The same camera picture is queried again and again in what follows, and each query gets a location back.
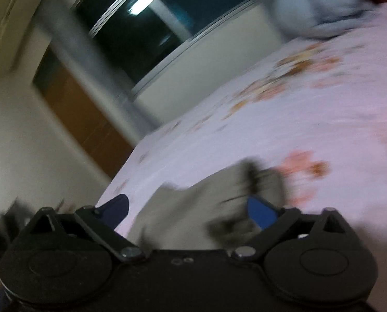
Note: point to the pink floral bed sheet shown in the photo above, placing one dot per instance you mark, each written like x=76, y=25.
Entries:
x=316, y=111

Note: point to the grey pants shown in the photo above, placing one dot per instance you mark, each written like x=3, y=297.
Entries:
x=211, y=214

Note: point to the aluminium sliding window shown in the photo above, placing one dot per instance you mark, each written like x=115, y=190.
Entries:
x=140, y=38

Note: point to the brown wooden door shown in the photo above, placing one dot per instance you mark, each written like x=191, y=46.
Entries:
x=86, y=123

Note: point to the left grey curtain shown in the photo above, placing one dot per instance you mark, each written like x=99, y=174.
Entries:
x=80, y=55

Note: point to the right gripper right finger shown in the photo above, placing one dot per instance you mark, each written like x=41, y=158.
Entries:
x=274, y=224

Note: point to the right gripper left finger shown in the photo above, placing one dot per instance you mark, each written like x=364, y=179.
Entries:
x=99, y=223

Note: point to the blue folded duvet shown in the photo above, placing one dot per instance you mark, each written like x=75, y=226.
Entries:
x=321, y=19

